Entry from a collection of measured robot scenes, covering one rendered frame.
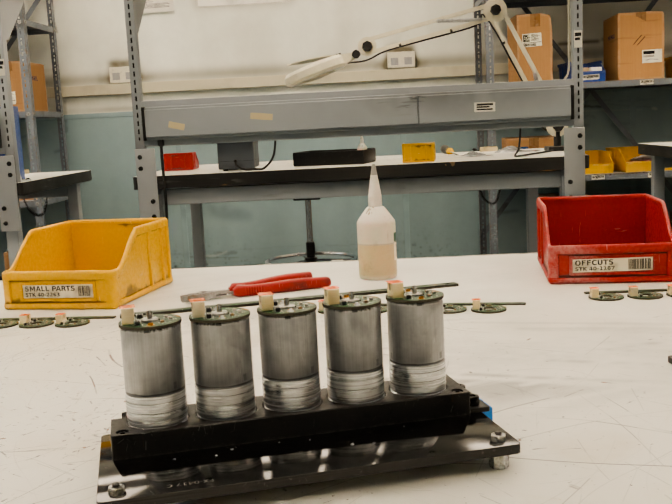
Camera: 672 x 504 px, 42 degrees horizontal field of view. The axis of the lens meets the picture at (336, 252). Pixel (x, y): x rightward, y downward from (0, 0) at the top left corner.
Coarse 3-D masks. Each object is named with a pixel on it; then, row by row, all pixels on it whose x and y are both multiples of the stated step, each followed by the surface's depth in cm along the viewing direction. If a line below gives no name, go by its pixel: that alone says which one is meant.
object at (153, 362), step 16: (144, 320) 35; (128, 336) 35; (144, 336) 35; (160, 336) 35; (176, 336) 35; (128, 352) 35; (144, 352) 35; (160, 352) 35; (176, 352) 35; (128, 368) 35; (144, 368) 35; (160, 368) 35; (176, 368) 35; (128, 384) 35; (144, 384) 35; (160, 384) 35; (176, 384) 35; (128, 400) 35; (144, 400) 35; (160, 400) 35; (176, 400) 35; (128, 416) 36; (144, 416) 35; (160, 416) 35; (176, 416) 35
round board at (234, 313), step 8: (208, 312) 37; (232, 312) 36; (240, 312) 36; (248, 312) 36; (192, 320) 36; (200, 320) 35; (208, 320) 35; (216, 320) 35; (224, 320) 35; (232, 320) 35
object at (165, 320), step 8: (136, 320) 35; (160, 320) 35; (168, 320) 36; (176, 320) 35; (120, 328) 35; (128, 328) 35; (136, 328) 34; (144, 328) 34; (152, 328) 34; (160, 328) 35
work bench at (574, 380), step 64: (512, 256) 86; (256, 320) 63; (320, 320) 62; (384, 320) 61; (448, 320) 60; (512, 320) 59; (576, 320) 58; (640, 320) 58; (0, 384) 50; (64, 384) 50; (192, 384) 48; (256, 384) 48; (320, 384) 47; (512, 384) 45; (576, 384) 45; (640, 384) 44; (0, 448) 40; (64, 448) 39; (576, 448) 36; (640, 448) 36
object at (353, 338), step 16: (336, 320) 37; (352, 320) 36; (368, 320) 37; (336, 336) 37; (352, 336) 37; (368, 336) 37; (336, 352) 37; (352, 352) 37; (368, 352) 37; (336, 368) 37; (352, 368) 37; (368, 368) 37; (336, 384) 37; (352, 384) 37; (368, 384) 37; (336, 400) 37; (352, 400) 37; (368, 400) 37
